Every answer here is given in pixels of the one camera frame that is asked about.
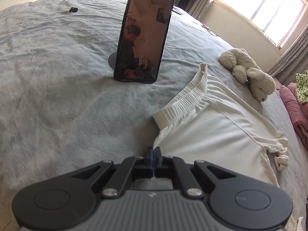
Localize white cotton pants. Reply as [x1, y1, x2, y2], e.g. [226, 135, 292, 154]
[153, 64, 289, 186]

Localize grey bed sheet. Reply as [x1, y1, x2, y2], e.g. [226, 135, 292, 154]
[1, 0, 307, 218]

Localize round grey phone stand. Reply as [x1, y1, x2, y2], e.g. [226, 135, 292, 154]
[108, 52, 117, 70]

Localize white plush dog toy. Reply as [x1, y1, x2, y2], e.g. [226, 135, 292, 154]
[219, 48, 276, 103]

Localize maroon folded quilt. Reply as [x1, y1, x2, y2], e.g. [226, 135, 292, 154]
[279, 83, 307, 150]

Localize black smartphone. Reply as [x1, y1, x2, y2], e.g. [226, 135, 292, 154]
[113, 0, 174, 84]

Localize green patterned blanket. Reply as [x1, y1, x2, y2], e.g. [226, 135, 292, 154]
[295, 71, 308, 104]

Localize right grey curtain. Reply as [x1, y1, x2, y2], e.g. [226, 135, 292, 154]
[268, 26, 308, 85]

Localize small black object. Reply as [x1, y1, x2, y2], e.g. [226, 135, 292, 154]
[69, 7, 78, 13]

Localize window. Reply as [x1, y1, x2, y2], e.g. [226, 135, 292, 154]
[215, 0, 307, 49]

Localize white charger cable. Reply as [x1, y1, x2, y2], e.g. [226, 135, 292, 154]
[192, 16, 222, 38]

